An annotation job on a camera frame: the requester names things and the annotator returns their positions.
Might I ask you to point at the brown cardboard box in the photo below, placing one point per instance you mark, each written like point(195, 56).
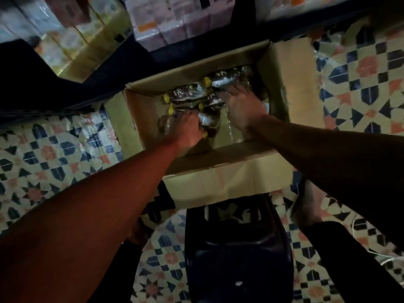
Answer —
point(296, 78)

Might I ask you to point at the tissue packs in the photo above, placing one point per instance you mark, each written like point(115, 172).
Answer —
point(82, 47)

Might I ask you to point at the person's left forearm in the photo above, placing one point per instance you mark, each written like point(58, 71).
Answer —
point(88, 224)

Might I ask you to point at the stack of pink white boxes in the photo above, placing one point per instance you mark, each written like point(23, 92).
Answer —
point(170, 19)

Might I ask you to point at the person's right forearm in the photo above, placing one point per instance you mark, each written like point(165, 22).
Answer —
point(341, 167)

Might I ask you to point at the person's left hand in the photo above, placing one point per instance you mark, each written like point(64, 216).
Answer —
point(188, 132)

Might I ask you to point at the black plastic stool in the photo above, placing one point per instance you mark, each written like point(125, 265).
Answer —
point(240, 255)

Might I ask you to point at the black metal shelf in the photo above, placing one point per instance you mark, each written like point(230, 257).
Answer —
point(38, 85)

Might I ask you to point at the person's right hand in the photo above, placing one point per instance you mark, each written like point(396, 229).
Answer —
point(245, 110)

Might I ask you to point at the person's right foot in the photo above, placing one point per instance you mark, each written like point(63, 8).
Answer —
point(308, 205)

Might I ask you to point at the pile of bottles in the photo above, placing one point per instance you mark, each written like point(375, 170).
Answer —
point(189, 93)

